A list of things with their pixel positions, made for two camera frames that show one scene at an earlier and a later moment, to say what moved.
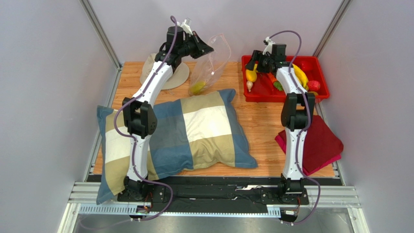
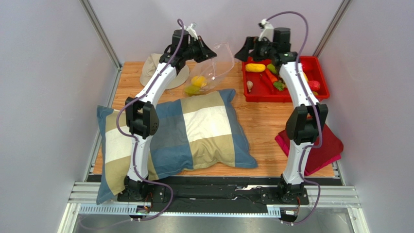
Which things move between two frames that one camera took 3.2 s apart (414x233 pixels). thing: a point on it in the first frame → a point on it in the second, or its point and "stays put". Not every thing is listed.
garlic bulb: x=249 y=85 stays put
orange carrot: x=276 y=84 stays put
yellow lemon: x=251 y=75 → x=200 y=81
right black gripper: x=256 y=62 → x=252 y=47
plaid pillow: x=202 y=132 stays put
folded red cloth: x=323 y=146 stays put
